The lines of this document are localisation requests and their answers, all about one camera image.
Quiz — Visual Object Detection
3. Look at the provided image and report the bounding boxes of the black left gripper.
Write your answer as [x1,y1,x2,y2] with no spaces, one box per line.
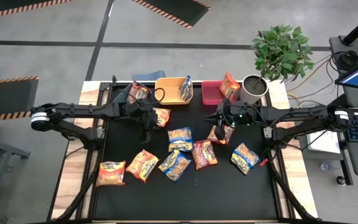
[135,105,158,144]

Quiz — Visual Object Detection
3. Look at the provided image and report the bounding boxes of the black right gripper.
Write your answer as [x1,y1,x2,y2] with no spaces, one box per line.
[206,105,232,141]

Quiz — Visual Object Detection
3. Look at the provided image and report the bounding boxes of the red Maruchan ramen pack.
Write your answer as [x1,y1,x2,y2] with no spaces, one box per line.
[191,139,219,171]
[207,124,236,146]
[126,81,151,105]

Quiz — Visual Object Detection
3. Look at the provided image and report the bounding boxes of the orange Maruchan ramen pack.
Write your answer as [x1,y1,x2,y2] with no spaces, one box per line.
[125,149,160,183]
[152,107,172,128]
[218,72,241,100]
[95,161,126,187]

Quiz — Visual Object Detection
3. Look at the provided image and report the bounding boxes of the blue Maruchan ramen pack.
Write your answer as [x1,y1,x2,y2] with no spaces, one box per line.
[179,75,193,102]
[230,142,260,175]
[167,126,195,153]
[158,149,193,182]

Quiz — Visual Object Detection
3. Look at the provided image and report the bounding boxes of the pink plastic bin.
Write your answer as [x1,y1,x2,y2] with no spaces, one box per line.
[201,80,239,106]

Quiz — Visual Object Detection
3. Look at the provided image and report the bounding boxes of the white cup with dark rim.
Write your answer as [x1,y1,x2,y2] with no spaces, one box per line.
[239,73,269,105]

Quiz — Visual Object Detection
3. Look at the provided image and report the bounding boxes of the teal plastic bin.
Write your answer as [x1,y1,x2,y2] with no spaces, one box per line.
[112,81,152,108]

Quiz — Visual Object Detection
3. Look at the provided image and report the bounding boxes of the yellow plastic bin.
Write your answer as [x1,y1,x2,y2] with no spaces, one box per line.
[154,77,194,106]

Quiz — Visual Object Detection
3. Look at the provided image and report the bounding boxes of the black table mat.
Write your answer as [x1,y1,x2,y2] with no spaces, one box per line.
[93,83,279,221]

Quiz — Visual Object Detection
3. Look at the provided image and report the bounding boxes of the green leafy plant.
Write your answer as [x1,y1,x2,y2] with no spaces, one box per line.
[250,24,315,82]

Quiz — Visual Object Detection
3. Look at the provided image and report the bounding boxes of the white paper sheet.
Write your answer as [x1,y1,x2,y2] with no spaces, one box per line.
[306,129,343,155]

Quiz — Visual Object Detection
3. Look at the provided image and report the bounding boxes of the clear plastic bottle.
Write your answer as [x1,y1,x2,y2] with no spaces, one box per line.
[319,160,341,172]

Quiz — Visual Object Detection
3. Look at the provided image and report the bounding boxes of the black hazard-striped floor mat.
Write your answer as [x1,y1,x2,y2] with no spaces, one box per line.
[0,0,74,21]
[0,75,40,122]
[132,0,211,29]

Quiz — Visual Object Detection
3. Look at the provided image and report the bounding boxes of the grey equipment box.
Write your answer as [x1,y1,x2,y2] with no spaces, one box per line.
[328,34,358,68]

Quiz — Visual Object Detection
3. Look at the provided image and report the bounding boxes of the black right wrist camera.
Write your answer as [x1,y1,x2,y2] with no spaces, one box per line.
[228,104,256,127]

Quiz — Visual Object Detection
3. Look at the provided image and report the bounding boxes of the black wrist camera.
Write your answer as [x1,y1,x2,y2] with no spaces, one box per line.
[113,100,138,121]
[228,104,256,127]

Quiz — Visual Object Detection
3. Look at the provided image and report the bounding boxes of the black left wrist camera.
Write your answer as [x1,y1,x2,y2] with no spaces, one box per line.
[113,100,138,121]

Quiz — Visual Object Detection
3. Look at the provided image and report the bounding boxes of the coiled black cable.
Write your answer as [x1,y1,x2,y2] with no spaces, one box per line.
[334,49,358,74]

